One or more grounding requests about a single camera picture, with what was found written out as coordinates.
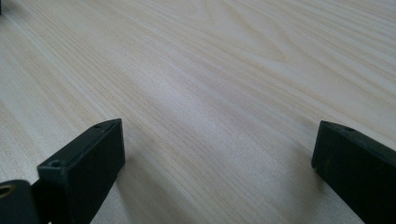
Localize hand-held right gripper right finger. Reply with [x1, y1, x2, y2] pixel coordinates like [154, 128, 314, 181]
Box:
[311, 120, 396, 224]

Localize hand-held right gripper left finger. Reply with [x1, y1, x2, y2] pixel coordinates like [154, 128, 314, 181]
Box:
[36, 118, 126, 224]

